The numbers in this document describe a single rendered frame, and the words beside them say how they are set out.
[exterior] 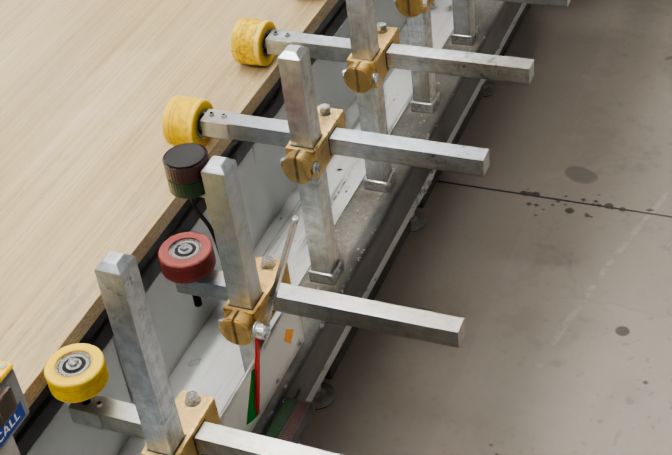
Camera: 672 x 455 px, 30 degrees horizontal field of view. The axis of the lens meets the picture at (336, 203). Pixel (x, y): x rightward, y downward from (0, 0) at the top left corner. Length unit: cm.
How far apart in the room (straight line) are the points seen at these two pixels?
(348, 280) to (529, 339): 95
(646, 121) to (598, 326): 83
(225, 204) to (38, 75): 77
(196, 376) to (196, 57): 59
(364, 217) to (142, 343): 75
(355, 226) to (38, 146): 55
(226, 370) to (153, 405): 48
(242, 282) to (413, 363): 119
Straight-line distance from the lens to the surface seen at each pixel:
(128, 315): 147
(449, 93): 244
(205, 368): 205
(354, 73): 204
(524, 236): 318
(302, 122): 184
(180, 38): 234
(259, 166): 222
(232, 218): 165
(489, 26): 265
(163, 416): 159
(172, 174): 164
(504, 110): 363
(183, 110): 199
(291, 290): 179
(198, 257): 180
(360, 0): 200
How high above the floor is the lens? 205
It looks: 38 degrees down
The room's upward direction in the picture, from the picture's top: 8 degrees counter-clockwise
